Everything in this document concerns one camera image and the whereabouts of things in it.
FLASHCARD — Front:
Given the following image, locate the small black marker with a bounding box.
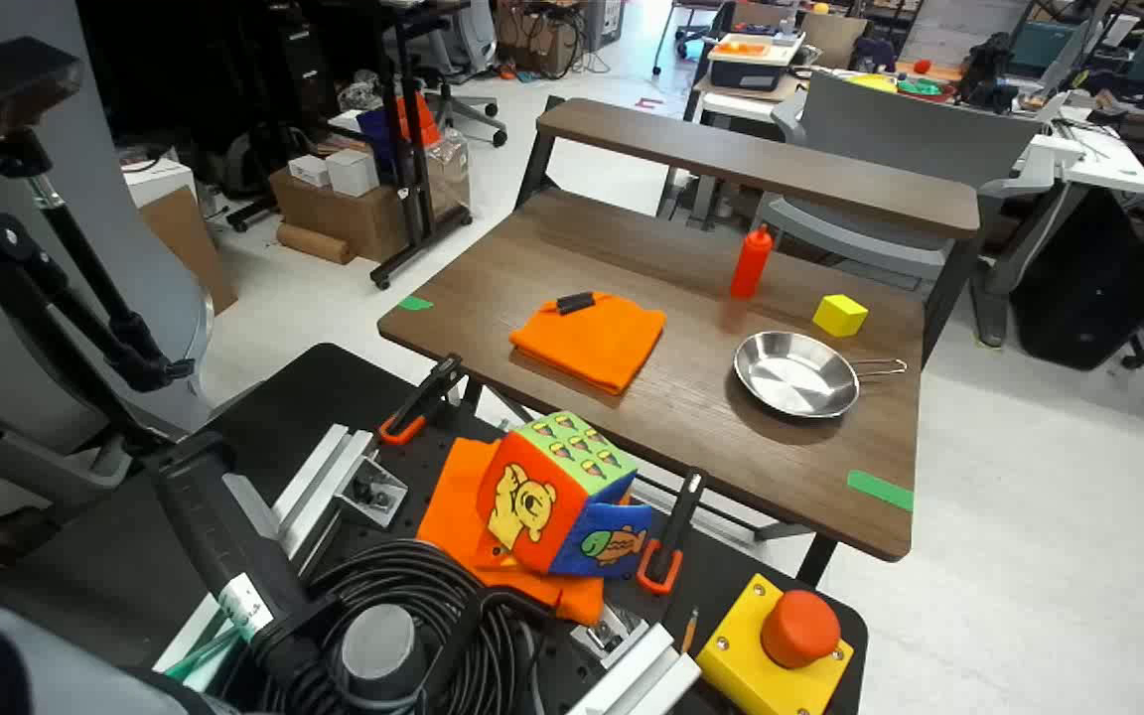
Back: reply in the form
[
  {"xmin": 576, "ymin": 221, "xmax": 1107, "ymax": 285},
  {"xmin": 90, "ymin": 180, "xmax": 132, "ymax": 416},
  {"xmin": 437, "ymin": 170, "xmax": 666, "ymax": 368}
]
[{"xmin": 556, "ymin": 289, "xmax": 596, "ymax": 314}]

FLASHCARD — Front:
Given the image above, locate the left orange black clamp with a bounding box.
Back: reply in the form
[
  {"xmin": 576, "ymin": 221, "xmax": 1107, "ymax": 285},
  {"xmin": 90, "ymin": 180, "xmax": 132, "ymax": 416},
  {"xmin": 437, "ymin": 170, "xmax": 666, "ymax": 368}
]
[{"xmin": 379, "ymin": 355, "xmax": 462, "ymax": 447}]

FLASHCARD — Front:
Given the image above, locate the orange black clamp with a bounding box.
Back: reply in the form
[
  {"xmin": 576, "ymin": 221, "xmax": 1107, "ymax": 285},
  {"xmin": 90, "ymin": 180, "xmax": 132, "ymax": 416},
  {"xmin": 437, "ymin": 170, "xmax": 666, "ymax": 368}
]
[
  {"xmin": 379, "ymin": 355, "xmax": 462, "ymax": 447},
  {"xmin": 631, "ymin": 469, "xmax": 708, "ymax": 600}
]

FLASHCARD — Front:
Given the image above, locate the colourful plush cube toy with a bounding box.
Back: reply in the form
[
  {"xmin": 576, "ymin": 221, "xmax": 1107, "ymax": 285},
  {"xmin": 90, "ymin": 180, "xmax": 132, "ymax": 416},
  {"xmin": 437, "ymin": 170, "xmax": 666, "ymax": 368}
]
[{"xmin": 476, "ymin": 415, "xmax": 651, "ymax": 582}]

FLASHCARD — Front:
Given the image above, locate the green tape strip left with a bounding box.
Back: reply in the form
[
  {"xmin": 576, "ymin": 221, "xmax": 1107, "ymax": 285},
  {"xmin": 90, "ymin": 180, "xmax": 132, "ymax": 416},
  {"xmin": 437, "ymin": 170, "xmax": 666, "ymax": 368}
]
[{"xmin": 398, "ymin": 293, "xmax": 431, "ymax": 314}]

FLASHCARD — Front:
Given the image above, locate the green tape strip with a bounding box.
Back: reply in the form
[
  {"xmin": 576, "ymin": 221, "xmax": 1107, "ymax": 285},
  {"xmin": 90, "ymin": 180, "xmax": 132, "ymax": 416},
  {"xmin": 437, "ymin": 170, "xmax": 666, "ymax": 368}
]
[
  {"xmin": 847, "ymin": 469, "xmax": 912, "ymax": 514},
  {"xmin": 398, "ymin": 293, "xmax": 431, "ymax": 314}
]

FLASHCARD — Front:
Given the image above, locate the silver metal pan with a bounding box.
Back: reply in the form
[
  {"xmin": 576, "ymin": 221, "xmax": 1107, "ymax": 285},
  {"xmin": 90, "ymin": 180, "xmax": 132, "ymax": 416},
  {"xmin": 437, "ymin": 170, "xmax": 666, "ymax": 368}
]
[{"xmin": 732, "ymin": 329, "xmax": 908, "ymax": 423}]

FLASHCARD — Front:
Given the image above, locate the orange squeeze bottle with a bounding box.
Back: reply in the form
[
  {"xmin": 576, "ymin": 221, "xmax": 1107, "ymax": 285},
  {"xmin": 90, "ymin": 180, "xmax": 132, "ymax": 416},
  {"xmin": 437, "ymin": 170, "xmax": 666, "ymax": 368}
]
[{"xmin": 732, "ymin": 229, "xmax": 776, "ymax": 298}]

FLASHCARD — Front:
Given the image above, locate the right orange black clamp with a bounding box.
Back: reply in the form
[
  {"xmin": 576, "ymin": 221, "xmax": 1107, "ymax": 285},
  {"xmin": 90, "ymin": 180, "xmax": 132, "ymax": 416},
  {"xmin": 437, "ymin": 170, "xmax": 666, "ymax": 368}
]
[{"xmin": 631, "ymin": 469, "xmax": 708, "ymax": 600}]

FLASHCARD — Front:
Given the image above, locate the wooden raised desk shelf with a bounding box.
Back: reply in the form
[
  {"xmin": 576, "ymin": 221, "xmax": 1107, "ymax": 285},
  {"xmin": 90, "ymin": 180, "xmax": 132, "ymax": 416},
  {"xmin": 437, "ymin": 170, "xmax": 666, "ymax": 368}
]
[{"xmin": 520, "ymin": 96, "xmax": 981, "ymax": 237}]

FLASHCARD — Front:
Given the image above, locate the cardboard box on floor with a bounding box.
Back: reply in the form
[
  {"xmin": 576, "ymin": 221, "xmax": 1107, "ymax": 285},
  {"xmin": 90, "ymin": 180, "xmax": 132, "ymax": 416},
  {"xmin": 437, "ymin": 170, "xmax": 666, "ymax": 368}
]
[{"xmin": 271, "ymin": 135, "xmax": 410, "ymax": 261}]

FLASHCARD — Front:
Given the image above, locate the yellow cube block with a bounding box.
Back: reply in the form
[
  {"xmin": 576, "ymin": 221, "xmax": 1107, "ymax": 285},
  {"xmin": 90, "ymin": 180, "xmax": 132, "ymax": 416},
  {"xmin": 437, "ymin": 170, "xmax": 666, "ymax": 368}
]
[{"xmin": 810, "ymin": 293, "xmax": 870, "ymax": 338}]

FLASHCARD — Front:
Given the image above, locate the green tape strip right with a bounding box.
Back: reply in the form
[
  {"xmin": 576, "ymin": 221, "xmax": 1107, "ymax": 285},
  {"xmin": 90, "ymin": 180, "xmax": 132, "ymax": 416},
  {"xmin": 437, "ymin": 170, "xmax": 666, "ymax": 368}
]
[{"xmin": 847, "ymin": 469, "xmax": 912, "ymax": 514}]

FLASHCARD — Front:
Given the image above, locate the yellow emergency stop box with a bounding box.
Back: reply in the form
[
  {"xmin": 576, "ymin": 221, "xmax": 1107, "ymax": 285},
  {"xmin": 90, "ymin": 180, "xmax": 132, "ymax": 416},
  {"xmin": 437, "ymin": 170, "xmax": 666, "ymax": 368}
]
[{"xmin": 700, "ymin": 574, "xmax": 856, "ymax": 715}]

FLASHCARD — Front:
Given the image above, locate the grey office chair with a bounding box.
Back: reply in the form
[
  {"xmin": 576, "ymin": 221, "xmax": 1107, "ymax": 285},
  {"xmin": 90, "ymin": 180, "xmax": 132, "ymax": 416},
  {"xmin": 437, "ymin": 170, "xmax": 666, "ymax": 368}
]
[{"xmin": 747, "ymin": 69, "xmax": 1048, "ymax": 293}]

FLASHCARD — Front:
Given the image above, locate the black rolling equipment stand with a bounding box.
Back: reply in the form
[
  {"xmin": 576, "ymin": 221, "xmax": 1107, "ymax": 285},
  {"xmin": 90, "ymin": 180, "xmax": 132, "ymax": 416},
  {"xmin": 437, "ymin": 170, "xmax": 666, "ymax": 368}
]
[{"xmin": 371, "ymin": 0, "xmax": 473, "ymax": 289}]

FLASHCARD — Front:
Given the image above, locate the coiled black cable bundle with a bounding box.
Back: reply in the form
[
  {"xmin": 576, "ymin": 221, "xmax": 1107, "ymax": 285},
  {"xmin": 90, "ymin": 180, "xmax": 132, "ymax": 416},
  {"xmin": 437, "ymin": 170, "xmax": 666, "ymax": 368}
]
[{"xmin": 247, "ymin": 537, "xmax": 551, "ymax": 715}]

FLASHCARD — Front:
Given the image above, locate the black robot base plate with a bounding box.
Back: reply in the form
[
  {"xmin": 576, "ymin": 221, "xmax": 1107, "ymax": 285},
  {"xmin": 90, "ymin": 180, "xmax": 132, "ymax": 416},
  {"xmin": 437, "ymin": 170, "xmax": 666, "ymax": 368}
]
[{"xmin": 0, "ymin": 341, "xmax": 870, "ymax": 715}]

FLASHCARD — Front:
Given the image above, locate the black camera tripod stand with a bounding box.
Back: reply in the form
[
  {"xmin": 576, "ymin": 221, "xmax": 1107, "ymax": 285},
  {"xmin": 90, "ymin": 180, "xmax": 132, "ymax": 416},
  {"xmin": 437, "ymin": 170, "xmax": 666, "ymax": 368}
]
[{"xmin": 0, "ymin": 35, "xmax": 194, "ymax": 462}]

